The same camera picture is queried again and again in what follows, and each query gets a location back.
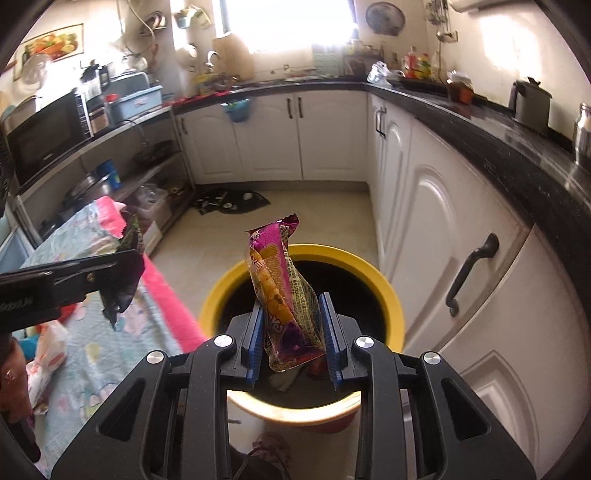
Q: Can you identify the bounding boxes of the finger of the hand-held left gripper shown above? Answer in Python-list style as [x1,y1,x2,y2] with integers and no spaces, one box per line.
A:
[48,249,144,308]

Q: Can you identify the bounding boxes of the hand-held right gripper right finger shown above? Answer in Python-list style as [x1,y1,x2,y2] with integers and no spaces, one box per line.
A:
[318,292,539,480]

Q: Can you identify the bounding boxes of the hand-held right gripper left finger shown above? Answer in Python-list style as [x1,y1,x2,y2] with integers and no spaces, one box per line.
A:
[51,305,266,480]

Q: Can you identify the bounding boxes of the dark wrapper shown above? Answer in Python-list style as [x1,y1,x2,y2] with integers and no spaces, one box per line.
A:
[102,215,146,328]

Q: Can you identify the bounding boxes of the purple snack wrapper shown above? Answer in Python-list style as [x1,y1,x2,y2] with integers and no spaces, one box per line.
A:
[245,213,326,372]

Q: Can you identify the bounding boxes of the yellow waste bin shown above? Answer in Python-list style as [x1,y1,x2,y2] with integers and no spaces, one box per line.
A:
[199,244,407,435]

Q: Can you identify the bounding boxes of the white plastic bag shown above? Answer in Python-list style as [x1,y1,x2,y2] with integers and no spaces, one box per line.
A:
[28,320,70,407]

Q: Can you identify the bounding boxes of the printed pink-edged blanket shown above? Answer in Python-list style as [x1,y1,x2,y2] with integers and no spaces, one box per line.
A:
[0,196,208,480]

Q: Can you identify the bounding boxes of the clear plastic storage box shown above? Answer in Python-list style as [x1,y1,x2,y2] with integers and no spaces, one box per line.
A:
[124,185,171,232]

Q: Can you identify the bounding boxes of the blue cup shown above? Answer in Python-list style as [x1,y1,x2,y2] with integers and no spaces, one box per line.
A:
[99,159,122,190]

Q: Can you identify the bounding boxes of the black floor mat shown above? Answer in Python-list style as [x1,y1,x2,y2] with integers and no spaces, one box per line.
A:
[193,188,272,217]

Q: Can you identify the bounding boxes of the black microwave oven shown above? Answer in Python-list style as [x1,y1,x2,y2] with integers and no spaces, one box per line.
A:
[2,90,93,185]

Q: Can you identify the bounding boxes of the metal kitchen shelf rack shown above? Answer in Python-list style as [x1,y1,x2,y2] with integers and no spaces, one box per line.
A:
[0,106,195,259]

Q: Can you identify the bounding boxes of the blue plastic dish tub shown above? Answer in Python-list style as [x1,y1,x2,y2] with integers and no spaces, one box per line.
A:
[108,85,163,127]

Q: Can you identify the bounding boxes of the white kitchen cabinets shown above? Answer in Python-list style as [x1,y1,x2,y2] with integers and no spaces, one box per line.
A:
[175,85,591,480]

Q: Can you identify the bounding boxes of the blue hanging basket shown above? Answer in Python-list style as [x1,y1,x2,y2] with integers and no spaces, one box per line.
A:
[224,99,252,123]

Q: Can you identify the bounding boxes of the framed food picture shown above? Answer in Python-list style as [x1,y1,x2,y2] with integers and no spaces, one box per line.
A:
[14,23,85,81]

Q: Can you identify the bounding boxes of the white plastic water container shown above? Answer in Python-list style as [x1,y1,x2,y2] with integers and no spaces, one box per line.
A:
[212,34,254,79]

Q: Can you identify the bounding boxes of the clear plastic bag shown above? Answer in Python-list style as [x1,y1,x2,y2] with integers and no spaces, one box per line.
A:
[367,61,393,84]

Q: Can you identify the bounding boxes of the dark red container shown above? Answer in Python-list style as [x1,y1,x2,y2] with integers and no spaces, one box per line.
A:
[447,76,475,104]

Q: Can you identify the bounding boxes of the group of condiment bottles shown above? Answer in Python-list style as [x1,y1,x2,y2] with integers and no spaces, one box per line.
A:
[404,46,444,81]

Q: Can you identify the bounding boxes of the grey metal kettle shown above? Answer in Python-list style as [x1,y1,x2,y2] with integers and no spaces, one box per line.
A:
[509,78,553,134]

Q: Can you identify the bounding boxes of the bright window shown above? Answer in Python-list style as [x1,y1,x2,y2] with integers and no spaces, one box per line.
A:
[219,0,356,54]

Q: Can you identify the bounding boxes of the shiny steel jug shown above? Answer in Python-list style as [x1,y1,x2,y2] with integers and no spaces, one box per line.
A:
[573,102,591,164]

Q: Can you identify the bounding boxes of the hanging kitchen utensils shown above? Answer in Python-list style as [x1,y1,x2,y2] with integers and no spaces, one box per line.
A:
[427,0,455,42]

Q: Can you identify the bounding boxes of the black wire basket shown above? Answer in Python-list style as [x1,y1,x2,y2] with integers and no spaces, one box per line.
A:
[134,141,174,167]

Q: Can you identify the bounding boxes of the black cabinet door handle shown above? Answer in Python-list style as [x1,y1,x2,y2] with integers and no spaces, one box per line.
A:
[445,233,500,317]

